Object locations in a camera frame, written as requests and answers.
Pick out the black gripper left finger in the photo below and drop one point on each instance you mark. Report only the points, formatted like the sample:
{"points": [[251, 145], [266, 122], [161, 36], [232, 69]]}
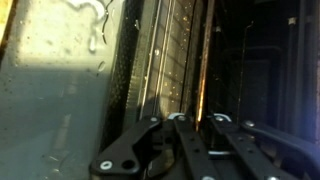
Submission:
{"points": [[133, 150]]}

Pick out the glass toaster oven door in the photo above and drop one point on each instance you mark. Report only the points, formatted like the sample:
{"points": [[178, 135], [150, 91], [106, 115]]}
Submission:
{"points": [[60, 93]]}

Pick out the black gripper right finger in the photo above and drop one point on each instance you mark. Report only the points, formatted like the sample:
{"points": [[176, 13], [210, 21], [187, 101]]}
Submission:
{"points": [[253, 150]]}

